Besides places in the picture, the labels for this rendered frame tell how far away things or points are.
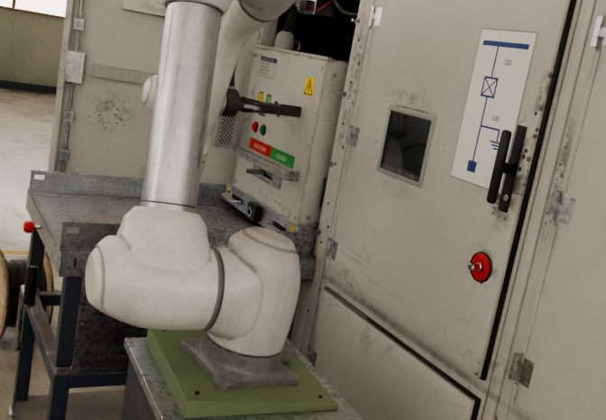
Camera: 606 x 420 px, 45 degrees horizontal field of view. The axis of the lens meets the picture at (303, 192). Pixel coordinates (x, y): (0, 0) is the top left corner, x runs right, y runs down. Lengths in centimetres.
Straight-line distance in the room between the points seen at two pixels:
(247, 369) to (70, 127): 138
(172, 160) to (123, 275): 22
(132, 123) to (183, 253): 131
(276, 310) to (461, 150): 50
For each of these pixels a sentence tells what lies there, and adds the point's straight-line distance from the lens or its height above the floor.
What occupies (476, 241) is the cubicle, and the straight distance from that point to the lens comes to 147.
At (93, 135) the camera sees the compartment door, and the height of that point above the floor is 100.
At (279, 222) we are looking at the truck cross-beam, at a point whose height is 91.
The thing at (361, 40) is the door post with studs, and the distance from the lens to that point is 193.
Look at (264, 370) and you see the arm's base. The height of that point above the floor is 80.
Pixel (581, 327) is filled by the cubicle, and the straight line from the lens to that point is 130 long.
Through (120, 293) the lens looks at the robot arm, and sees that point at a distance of 126.
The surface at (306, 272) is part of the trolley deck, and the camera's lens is 202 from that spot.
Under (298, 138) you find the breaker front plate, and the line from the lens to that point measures 207.
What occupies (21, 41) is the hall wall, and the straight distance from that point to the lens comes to 1308.
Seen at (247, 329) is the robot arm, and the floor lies 89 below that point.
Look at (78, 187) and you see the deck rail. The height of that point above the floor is 87.
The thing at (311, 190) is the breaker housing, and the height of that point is 103.
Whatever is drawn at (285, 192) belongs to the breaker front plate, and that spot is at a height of 99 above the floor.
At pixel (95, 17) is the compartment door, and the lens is 253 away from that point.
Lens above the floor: 139
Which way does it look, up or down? 11 degrees down
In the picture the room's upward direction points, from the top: 10 degrees clockwise
